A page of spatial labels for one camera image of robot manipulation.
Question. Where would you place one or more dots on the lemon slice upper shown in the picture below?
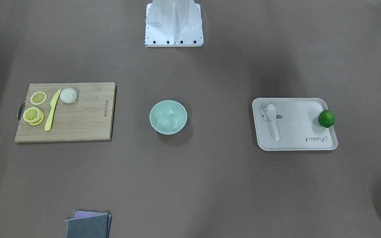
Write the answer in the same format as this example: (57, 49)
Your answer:
(38, 98)

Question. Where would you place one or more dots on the green lime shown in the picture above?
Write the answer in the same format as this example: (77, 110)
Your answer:
(326, 118)

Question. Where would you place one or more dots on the lemon slice stack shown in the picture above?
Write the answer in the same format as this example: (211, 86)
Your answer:
(33, 116)

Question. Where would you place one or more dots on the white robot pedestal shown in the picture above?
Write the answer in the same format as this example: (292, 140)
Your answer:
(173, 23)

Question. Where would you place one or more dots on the beige rabbit tray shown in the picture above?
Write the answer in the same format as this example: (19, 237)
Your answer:
(298, 125)

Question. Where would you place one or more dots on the bamboo cutting board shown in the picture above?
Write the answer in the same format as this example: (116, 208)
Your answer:
(90, 117)

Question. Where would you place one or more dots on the green ceramic bowl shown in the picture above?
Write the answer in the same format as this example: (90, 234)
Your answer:
(168, 117)

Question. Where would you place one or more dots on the grey folded cloth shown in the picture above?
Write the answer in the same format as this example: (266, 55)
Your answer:
(88, 224)

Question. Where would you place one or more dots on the yellow plastic knife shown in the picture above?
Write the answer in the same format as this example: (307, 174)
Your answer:
(53, 105)

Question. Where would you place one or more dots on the white ceramic spoon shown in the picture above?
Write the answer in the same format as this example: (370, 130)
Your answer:
(272, 113)

